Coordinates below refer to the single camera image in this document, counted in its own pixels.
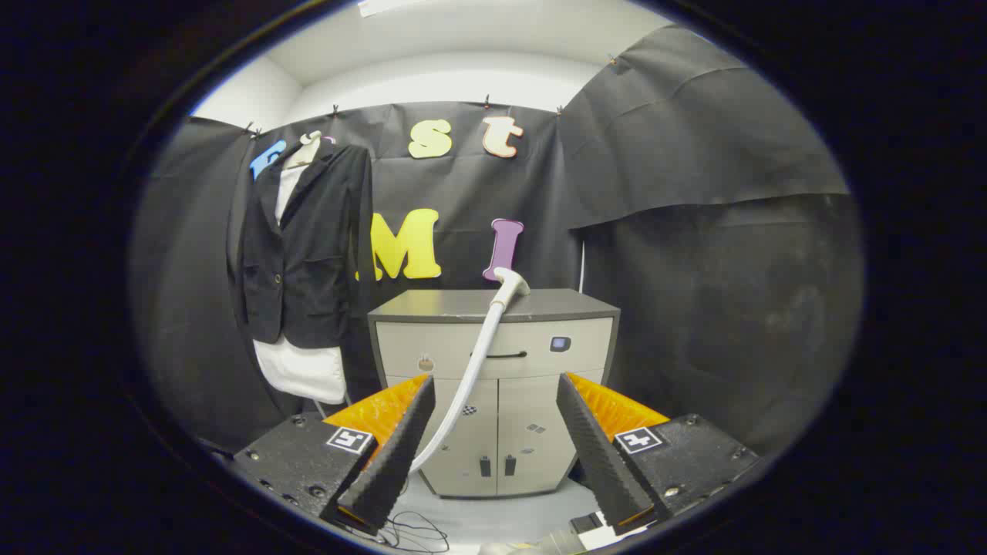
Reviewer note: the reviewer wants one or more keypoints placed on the white shirt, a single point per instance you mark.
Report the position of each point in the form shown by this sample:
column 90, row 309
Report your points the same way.
column 301, row 370

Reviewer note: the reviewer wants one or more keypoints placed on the cream plastic clothes hanger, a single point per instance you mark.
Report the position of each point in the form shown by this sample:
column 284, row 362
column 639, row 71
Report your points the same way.
column 308, row 149

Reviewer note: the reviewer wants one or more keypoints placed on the grey and beige cabinet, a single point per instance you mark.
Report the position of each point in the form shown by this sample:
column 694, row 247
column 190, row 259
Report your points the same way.
column 532, row 370

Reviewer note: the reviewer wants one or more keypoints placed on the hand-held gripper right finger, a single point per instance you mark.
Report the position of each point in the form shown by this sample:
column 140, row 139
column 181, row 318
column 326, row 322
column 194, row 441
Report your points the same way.
column 597, row 462

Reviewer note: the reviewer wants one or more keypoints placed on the white garment steamer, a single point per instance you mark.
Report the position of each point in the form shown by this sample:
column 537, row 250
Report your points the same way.
column 482, row 347

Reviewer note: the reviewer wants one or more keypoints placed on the black suit jacket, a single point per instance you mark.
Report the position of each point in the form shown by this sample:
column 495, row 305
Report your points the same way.
column 308, row 270

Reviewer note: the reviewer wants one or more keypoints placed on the ceiling light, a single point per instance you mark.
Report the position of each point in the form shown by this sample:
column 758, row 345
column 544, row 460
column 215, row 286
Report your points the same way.
column 378, row 6

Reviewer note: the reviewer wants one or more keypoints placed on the black backdrop cloth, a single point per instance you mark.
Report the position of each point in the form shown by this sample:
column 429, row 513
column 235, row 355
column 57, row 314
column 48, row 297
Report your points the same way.
column 694, row 270

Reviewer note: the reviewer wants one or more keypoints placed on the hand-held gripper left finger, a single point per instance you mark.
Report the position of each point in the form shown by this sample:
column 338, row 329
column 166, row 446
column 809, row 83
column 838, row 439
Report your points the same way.
column 389, row 462

